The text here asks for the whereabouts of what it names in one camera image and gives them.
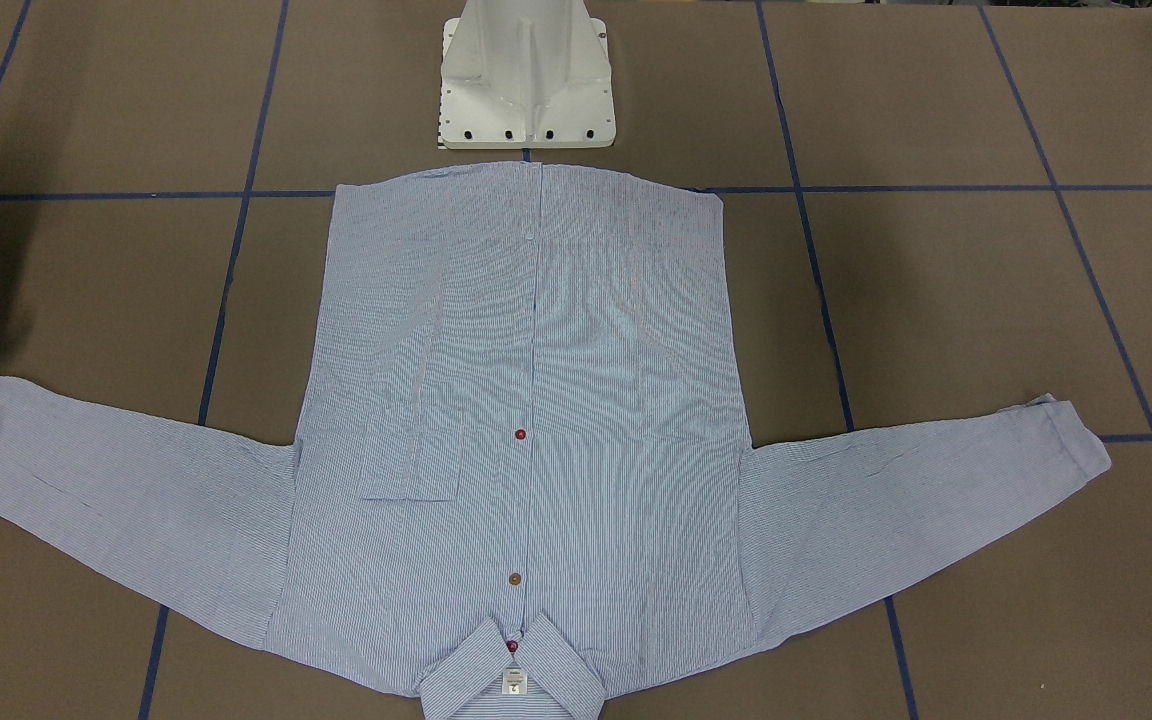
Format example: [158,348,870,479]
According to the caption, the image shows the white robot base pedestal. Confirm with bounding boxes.
[435,1,617,150]

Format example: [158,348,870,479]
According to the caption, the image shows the blue striped button shirt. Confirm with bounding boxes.
[0,161,1111,719]

